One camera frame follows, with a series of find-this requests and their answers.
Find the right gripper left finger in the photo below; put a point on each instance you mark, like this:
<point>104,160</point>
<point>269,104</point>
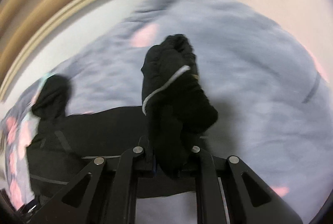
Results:
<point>101,193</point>

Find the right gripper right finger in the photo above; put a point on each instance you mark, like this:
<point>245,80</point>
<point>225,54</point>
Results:
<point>229,191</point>

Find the black jacket with grey piping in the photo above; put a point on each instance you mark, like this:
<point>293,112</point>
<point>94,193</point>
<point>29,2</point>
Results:
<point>174,114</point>

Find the grey floral bed quilt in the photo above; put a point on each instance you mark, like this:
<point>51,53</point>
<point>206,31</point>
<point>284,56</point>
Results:
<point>274,105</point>

